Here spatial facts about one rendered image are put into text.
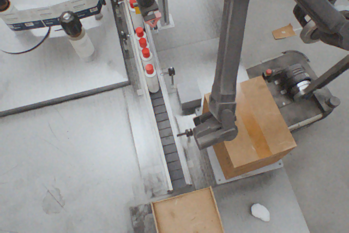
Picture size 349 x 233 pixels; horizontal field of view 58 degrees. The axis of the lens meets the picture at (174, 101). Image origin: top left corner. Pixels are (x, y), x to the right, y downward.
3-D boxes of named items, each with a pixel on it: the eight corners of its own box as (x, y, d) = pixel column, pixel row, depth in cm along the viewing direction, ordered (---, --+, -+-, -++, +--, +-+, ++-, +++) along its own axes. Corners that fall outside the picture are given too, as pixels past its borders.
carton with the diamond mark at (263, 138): (200, 117, 145) (204, 93, 120) (248, 101, 147) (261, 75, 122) (226, 180, 133) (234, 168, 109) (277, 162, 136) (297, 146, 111)
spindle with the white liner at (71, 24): (77, 48, 158) (54, 10, 131) (95, 44, 159) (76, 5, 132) (80, 63, 155) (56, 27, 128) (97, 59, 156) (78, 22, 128)
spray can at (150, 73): (147, 84, 149) (141, 63, 130) (157, 82, 149) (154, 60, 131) (149, 94, 147) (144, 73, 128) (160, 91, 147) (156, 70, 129)
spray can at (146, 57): (144, 70, 152) (138, 46, 133) (154, 67, 153) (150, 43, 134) (146, 79, 150) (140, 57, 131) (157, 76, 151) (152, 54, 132)
